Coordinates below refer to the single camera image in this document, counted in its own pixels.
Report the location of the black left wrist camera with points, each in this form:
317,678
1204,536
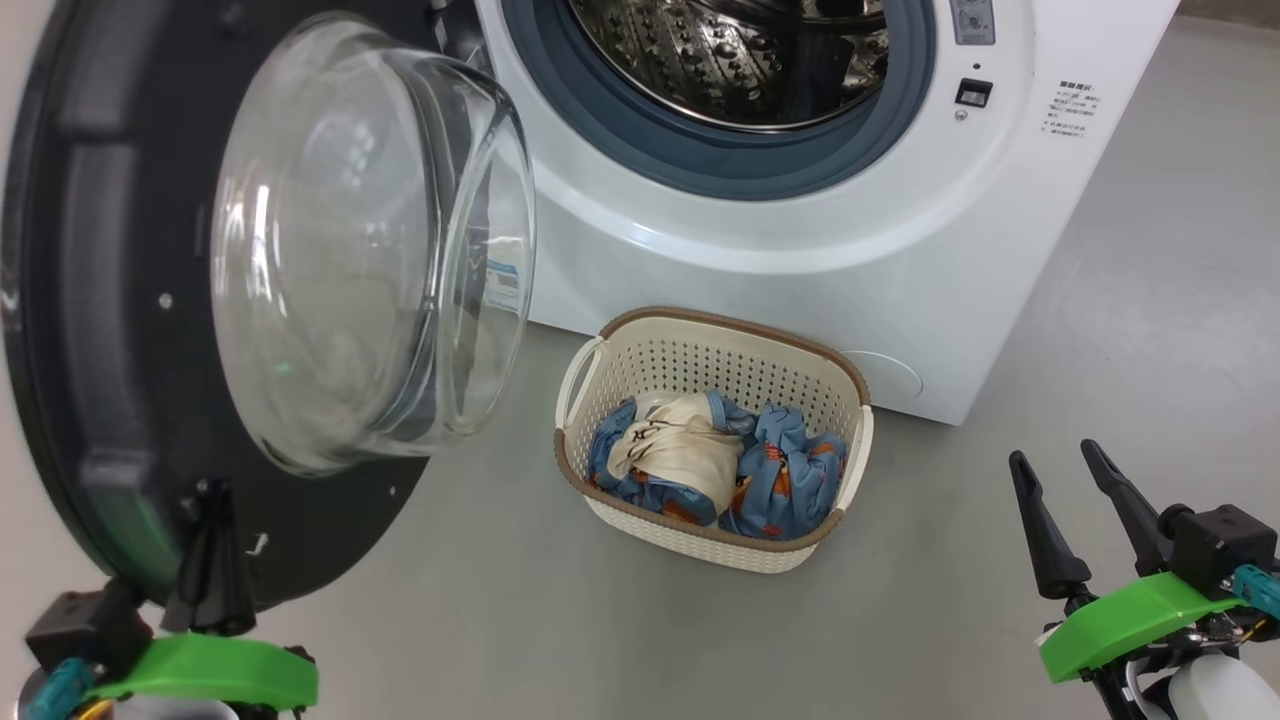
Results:
85,630

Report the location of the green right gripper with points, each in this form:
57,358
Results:
1130,615

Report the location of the black round washer door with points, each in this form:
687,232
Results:
90,330

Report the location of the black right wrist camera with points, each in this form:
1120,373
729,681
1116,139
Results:
1220,545

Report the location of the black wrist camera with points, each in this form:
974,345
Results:
1220,545
85,630

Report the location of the teal right camera connector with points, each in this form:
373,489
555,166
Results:
1260,590

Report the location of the stainless steel washing machine drum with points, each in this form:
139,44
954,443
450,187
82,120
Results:
730,60

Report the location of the cream garment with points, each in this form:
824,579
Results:
680,445

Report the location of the blue patterned garment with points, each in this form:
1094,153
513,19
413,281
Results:
790,470

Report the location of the grey round plate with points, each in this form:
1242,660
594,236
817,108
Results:
895,375

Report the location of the cream perforated laundry basket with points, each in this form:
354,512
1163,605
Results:
700,360

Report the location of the white front-load washing machine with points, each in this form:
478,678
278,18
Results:
800,270

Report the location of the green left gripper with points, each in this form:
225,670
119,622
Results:
220,670

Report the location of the teal camera connector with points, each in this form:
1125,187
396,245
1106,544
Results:
60,690
1260,590

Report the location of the teal left camera connector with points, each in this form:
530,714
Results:
60,690

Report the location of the grey rubber door gasket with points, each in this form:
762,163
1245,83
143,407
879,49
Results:
720,155

